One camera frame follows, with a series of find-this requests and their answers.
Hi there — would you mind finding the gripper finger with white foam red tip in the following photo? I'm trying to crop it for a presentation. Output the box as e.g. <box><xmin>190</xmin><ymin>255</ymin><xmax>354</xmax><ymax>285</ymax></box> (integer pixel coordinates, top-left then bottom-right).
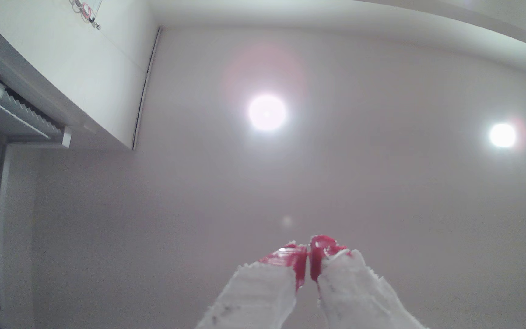
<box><xmin>310</xmin><ymin>235</ymin><xmax>429</xmax><ymax>329</ymax></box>
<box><xmin>195</xmin><ymin>242</ymin><xmax>308</xmax><ymax>329</ymax></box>

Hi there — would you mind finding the round ceiling light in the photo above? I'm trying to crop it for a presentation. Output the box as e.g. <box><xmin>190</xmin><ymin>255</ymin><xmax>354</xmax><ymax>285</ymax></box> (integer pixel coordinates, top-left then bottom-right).
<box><xmin>248</xmin><ymin>94</ymin><xmax>288</xmax><ymax>132</ymax></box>
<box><xmin>489</xmin><ymin>122</ymin><xmax>517</xmax><ymax>149</ymax></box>

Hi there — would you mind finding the folded window blind stack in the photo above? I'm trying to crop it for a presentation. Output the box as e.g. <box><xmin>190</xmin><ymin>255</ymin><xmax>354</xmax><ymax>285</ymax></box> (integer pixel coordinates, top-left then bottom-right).
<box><xmin>0</xmin><ymin>73</ymin><xmax>73</xmax><ymax>149</ymax></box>

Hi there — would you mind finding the thin wall trim strip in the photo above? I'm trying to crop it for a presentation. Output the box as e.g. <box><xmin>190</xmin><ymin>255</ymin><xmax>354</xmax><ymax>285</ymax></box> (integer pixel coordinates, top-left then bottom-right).
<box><xmin>131</xmin><ymin>27</ymin><xmax>162</xmax><ymax>150</ymax></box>

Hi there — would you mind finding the red and white wire bundle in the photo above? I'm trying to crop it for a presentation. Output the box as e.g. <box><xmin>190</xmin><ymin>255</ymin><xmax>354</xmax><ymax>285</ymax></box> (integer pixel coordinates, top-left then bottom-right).
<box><xmin>69</xmin><ymin>0</ymin><xmax>102</xmax><ymax>30</ymax></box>

